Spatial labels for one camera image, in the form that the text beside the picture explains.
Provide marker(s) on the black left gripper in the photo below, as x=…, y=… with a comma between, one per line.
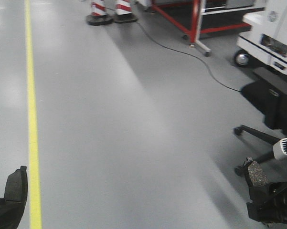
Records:
x=11, y=213

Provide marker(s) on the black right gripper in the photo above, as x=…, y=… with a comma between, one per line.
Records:
x=268, y=203

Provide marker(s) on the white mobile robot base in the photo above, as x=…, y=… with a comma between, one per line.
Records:
x=267, y=39

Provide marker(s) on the left red white cone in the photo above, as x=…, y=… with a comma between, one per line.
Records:
x=98, y=15

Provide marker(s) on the red white cone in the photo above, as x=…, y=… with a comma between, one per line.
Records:
x=98, y=15
x=123, y=12

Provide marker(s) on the right red white cone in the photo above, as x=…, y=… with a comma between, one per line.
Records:
x=123, y=12

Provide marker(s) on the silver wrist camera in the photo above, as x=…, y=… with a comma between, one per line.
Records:
x=280, y=149

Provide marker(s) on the red metal cart frame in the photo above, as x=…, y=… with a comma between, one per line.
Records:
x=195, y=30

